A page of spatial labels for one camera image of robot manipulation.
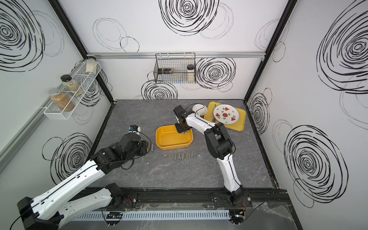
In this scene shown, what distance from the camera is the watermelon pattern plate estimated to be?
109 centimetres

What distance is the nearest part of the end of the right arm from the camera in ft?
2.42

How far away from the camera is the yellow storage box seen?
2.98 ft

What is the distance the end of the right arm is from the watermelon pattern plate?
32 cm

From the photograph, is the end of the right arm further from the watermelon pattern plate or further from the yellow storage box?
the watermelon pattern plate
